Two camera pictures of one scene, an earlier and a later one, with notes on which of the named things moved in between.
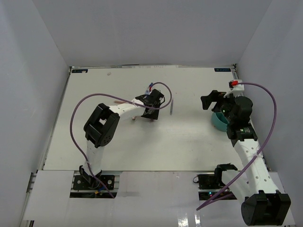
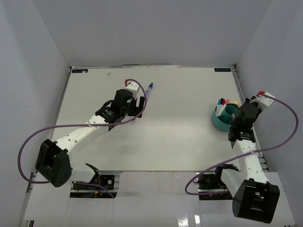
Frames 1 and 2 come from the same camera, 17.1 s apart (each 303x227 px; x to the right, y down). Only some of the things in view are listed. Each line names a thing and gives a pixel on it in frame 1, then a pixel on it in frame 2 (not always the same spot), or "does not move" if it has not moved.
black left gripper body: [154, 115] → [134, 111]
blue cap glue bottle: [147, 91] does not move
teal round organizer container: [219, 121] does not move
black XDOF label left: [80, 71] does not move
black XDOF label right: [222, 69] does not move
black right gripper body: [224, 105] → [234, 123]
